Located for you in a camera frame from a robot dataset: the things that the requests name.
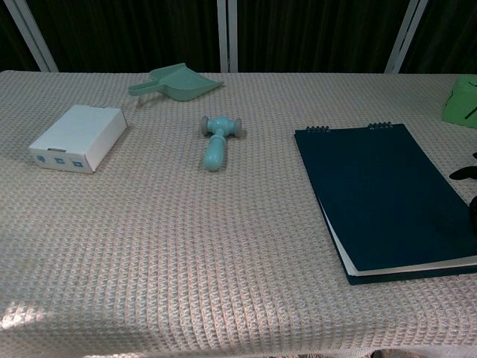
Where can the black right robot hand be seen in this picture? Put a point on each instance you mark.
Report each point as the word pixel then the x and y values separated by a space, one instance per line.
pixel 462 173

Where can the dark blue spiral notebook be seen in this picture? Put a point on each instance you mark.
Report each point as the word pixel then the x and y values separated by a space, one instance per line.
pixel 376 197

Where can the green paper box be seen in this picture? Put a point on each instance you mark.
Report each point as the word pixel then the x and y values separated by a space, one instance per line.
pixel 462 104

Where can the light blue massage roller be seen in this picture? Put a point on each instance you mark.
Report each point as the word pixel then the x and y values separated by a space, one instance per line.
pixel 217 143

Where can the beige waffle-weave tablecloth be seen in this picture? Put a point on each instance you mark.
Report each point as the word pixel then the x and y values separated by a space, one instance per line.
pixel 208 231

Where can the green plastic dustpan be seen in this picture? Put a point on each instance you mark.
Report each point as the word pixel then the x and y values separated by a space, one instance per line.
pixel 179 84

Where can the dark green curtain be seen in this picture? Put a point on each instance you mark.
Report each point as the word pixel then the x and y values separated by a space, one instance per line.
pixel 130 33

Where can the white cardboard box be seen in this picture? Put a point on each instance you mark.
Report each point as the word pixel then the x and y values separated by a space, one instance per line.
pixel 78 137

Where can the white metal frame post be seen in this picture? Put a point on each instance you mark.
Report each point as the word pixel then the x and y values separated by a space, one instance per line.
pixel 33 37
pixel 404 37
pixel 227 35

